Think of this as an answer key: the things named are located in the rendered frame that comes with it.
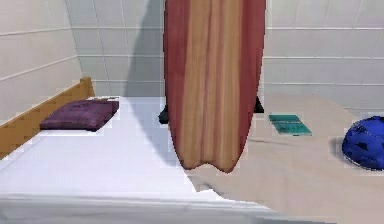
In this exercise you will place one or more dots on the teal book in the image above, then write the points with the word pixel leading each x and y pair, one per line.
pixel 289 124

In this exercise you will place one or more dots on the beige blanket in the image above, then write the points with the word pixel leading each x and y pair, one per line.
pixel 300 173

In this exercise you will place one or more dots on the black surfboard fin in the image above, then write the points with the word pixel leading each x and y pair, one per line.
pixel 163 116
pixel 258 106

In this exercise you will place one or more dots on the red and wood surfboard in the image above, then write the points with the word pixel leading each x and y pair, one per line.
pixel 210 83

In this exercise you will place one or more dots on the blue helmet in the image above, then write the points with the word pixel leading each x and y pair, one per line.
pixel 366 143

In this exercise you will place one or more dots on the purple pillow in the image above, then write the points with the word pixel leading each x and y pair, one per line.
pixel 81 115

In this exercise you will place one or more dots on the wooden bed with white sheet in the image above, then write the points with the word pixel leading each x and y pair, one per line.
pixel 100 160

